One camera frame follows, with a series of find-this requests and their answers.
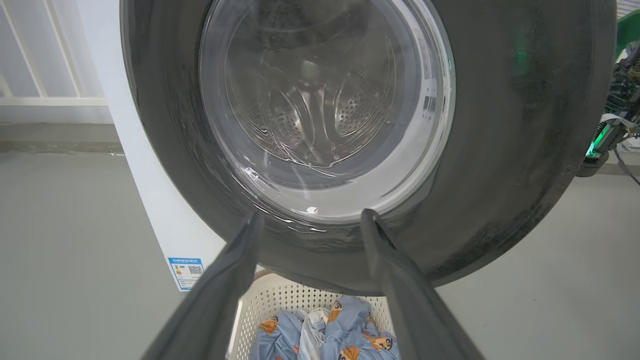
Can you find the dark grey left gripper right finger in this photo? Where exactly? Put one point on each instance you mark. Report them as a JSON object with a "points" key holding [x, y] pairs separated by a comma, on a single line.
{"points": [[415, 310]]}

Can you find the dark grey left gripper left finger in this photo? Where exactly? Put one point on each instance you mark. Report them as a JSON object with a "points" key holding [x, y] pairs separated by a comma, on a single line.
{"points": [[210, 310]]}

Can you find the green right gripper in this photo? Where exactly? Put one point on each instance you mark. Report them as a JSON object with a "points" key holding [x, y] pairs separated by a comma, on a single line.
{"points": [[629, 37]]}

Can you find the blue cartoon print clothing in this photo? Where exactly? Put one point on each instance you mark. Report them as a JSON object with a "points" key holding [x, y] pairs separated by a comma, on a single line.
{"points": [[350, 325]]}

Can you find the cream perforated laundry basket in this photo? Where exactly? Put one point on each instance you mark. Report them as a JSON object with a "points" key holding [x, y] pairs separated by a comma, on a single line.
{"points": [[270, 300]]}

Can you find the blue energy label sticker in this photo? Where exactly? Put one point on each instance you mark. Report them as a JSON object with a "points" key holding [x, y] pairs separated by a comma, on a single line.
{"points": [[186, 272]]}

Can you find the white metal railing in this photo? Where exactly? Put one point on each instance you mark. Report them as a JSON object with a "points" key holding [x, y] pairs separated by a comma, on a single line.
{"points": [[60, 101]]}

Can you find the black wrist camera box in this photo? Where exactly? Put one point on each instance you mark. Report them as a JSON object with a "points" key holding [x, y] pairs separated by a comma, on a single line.
{"points": [[597, 160]]}

